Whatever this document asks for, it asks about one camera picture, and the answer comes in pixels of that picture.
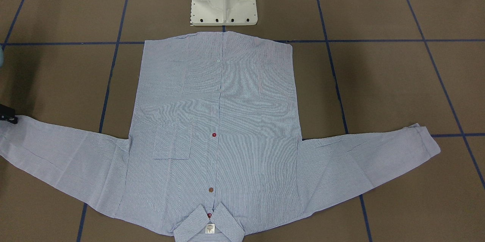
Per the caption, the blue striped button shirt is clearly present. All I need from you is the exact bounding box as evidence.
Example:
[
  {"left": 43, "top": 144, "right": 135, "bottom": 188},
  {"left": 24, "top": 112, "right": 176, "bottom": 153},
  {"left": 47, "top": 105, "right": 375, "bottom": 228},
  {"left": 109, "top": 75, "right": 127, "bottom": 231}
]
[{"left": 1, "top": 31, "right": 440, "bottom": 242}]

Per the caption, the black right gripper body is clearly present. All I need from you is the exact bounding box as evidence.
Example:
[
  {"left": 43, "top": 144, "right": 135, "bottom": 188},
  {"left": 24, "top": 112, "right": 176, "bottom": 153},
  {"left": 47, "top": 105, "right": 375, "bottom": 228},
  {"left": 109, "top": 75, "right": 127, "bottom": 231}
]
[{"left": 0, "top": 104, "right": 18, "bottom": 124}]

